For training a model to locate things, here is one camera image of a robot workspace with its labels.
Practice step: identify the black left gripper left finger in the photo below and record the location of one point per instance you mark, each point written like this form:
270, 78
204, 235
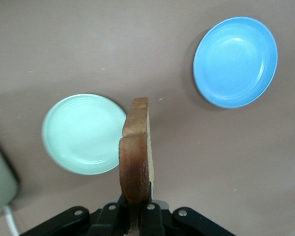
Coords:
108, 221

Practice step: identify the blue plate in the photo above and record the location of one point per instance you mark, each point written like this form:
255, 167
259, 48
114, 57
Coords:
236, 64

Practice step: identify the mint green plate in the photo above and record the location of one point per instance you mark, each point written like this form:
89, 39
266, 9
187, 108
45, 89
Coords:
81, 135

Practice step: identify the toasted bread slice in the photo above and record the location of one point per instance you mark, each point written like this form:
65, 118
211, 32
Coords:
135, 159

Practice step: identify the beige chrome toaster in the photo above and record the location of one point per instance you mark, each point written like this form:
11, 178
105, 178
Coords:
0, 184

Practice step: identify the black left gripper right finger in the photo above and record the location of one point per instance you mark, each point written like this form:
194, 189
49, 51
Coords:
152, 221

